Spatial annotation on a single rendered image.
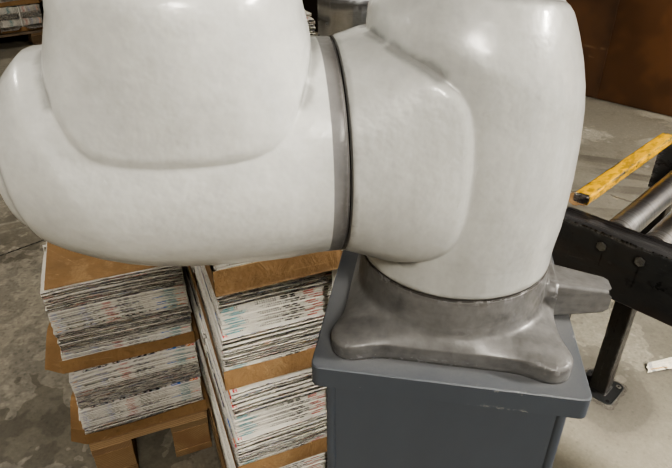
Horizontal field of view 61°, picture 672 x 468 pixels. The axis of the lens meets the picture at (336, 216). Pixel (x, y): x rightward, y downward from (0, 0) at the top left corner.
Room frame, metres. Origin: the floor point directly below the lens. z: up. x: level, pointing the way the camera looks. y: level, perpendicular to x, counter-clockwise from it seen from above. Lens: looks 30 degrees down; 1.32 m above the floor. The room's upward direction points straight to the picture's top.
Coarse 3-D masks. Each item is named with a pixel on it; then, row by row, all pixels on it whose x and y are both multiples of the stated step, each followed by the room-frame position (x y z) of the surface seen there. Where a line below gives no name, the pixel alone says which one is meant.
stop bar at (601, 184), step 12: (648, 144) 1.18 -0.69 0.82; (660, 144) 1.18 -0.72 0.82; (636, 156) 1.11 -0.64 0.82; (648, 156) 1.12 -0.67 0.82; (612, 168) 1.05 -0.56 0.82; (624, 168) 1.05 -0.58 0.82; (636, 168) 1.08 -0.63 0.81; (600, 180) 1.00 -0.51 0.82; (612, 180) 1.00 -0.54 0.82; (576, 192) 0.95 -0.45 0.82; (588, 192) 0.95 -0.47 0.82; (600, 192) 0.96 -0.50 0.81
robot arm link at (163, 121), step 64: (64, 0) 0.31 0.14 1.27; (128, 0) 0.30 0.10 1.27; (192, 0) 0.30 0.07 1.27; (256, 0) 0.32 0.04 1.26; (64, 64) 0.31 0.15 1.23; (128, 64) 0.30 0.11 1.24; (192, 64) 0.30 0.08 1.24; (256, 64) 0.31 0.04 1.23; (320, 64) 0.35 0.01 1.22; (0, 128) 0.31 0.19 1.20; (64, 128) 0.30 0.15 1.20; (128, 128) 0.29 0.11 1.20; (192, 128) 0.30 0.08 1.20; (256, 128) 0.30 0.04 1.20; (320, 128) 0.32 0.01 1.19; (0, 192) 0.31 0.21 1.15; (64, 192) 0.29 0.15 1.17; (128, 192) 0.29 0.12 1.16; (192, 192) 0.29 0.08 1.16; (256, 192) 0.30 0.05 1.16; (320, 192) 0.31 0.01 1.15; (128, 256) 0.30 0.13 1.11; (192, 256) 0.31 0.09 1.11; (256, 256) 0.32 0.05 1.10
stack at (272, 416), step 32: (192, 288) 1.09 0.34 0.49; (256, 288) 0.68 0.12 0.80; (288, 288) 0.70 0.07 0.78; (320, 288) 0.72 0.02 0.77; (224, 320) 0.67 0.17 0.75; (256, 320) 0.69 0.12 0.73; (288, 320) 0.71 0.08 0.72; (320, 320) 0.72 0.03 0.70; (224, 352) 0.66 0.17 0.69; (256, 352) 0.68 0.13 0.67; (288, 352) 0.70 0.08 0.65; (224, 384) 0.67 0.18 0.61; (256, 384) 0.68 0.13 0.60; (288, 384) 0.70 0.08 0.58; (224, 416) 0.77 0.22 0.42; (256, 416) 0.68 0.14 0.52; (288, 416) 0.70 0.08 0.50; (320, 416) 0.72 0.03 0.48; (224, 448) 0.78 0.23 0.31; (256, 448) 0.67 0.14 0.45; (288, 448) 0.70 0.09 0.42
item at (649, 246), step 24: (576, 216) 0.89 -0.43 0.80; (576, 240) 0.86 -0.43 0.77; (600, 240) 0.84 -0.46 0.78; (624, 240) 0.81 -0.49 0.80; (648, 240) 0.81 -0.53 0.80; (576, 264) 0.86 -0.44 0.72; (600, 264) 0.83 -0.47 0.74; (624, 264) 0.80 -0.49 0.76; (648, 264) 0.78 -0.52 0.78; (624, 288) 0.79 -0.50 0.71; (648, 288) 0.77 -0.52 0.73; (648, 312) 0.76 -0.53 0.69
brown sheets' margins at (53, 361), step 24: (48, 336) 1.03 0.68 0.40; (192, 336) 1.02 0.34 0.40; (48, 360) 0.94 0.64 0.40; (72, 360) 0.93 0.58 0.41; (96, 360) 0.95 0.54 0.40; (72, 408) 1.01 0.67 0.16; (192, 408) 1.01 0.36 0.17; (72, 432) 0.94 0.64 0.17; (96, 432) 0.92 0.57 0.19; (120, 432) 0.95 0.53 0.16
